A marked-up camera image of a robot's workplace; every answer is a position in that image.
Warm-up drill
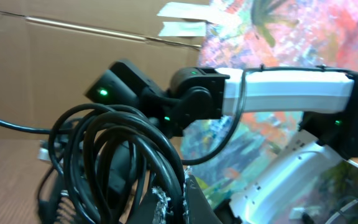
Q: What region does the right camera cable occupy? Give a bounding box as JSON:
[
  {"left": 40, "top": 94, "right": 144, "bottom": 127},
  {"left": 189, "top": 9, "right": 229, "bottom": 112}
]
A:
[{"left": 180, "top": 64, "right": 354, "bottom": 166}]

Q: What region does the black cable bundle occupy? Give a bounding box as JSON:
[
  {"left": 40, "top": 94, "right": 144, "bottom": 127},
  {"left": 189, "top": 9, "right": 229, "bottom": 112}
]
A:
[{"left": 0, "top": 103, "right": 186, "bottom": 224}]

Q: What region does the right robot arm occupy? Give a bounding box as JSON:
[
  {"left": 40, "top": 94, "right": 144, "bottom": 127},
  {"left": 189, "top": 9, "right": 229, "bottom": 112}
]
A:
[{"left": 86, "top": 60, "right": 358, "bottom": 223}]

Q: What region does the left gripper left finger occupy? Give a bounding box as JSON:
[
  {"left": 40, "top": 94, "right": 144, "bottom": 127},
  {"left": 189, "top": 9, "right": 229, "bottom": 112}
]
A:
[{"left": 126, "top": 186, "right": 170, "bottom": 224}]

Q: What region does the colourful painted backdrop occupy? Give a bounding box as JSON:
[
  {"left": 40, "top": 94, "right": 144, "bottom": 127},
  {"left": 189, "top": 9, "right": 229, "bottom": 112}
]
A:
[{"left": 191, "top": 1, "right": 358, "bottom": 223}]

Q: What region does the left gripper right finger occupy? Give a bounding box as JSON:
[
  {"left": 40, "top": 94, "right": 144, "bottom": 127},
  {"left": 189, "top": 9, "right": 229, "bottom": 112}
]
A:
[{"left": 183, "top": 166, "right": 221, "bottom": 224}]

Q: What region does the cardboard box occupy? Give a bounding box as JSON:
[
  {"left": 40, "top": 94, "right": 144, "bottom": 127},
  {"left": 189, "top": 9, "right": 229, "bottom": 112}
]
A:
[{"left": 0, "top": 0, "right": 203, "bottom": 128}]

